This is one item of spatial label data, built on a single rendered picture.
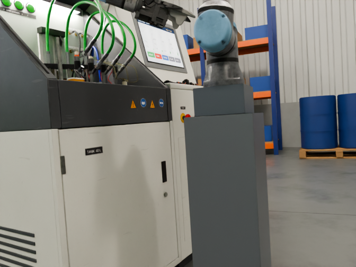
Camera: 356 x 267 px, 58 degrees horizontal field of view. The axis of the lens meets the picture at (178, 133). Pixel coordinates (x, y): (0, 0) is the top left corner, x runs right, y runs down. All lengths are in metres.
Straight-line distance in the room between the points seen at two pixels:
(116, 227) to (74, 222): 0.21
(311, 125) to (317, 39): 2.55
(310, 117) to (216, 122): 4.77
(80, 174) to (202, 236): 0.48
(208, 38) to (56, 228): 0.77
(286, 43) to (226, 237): 6.85
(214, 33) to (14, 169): 0.84
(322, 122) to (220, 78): 4.73
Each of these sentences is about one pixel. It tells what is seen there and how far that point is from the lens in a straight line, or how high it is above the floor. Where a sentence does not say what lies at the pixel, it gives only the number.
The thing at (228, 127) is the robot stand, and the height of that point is 0.76.
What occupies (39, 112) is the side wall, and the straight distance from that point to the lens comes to 1.15.
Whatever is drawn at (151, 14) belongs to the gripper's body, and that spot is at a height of 1.18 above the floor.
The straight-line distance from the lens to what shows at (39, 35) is 1.80.
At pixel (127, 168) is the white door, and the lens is 1.35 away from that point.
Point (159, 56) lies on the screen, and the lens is 2.05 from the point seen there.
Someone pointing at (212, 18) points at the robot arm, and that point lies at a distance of 1.04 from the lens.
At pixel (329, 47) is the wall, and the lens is 7.77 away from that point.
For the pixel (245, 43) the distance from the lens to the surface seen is 6.54.
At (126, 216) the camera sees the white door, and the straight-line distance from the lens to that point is 1.37.
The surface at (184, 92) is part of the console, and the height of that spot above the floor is 0.93.
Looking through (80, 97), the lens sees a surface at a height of 0.89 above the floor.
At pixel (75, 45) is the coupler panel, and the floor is 1.24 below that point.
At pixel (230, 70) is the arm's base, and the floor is 0.95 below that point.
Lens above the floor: 0.80
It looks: 3 degrees down
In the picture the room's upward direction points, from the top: 4 degrees counter-clockwise
